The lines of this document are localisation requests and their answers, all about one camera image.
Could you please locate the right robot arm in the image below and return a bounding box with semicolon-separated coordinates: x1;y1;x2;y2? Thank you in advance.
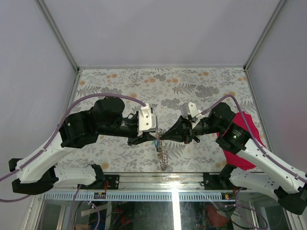
160;103;307;215

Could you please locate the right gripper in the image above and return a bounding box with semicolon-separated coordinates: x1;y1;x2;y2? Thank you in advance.
160;115;223;144

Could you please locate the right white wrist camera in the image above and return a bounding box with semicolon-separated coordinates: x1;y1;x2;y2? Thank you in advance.
180;102;204;123

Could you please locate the magenta cloth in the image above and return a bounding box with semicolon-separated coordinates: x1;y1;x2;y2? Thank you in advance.
222;111;267;171

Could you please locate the floral table mat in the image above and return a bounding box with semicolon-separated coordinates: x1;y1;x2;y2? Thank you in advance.
59;68;265;173

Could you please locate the grey slotted cable duct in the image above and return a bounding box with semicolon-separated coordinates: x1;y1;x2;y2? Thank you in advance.
44;191;223;202

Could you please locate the right aluminium frame post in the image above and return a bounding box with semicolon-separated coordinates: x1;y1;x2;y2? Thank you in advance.
243;0;288;71

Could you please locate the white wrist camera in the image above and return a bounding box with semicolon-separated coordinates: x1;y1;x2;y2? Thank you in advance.
138;103;158;136
180;102;204;123

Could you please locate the aluminium frame post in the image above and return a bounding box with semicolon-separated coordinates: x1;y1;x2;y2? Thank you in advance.
35;0;80;72
243;0;288;71

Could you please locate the left aluminium frame post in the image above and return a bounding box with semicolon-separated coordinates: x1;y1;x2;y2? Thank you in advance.
35;0;80;72

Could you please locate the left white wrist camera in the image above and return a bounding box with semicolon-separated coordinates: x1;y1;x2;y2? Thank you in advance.
138;103;158;136

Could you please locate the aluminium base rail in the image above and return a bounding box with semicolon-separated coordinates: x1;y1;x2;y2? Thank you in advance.
45;172;294;192

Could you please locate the large metal keyring with keys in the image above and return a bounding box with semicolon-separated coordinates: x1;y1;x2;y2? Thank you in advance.
155;128;168;171

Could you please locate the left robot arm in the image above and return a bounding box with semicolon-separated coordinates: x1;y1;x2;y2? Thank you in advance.
9;97;158;195

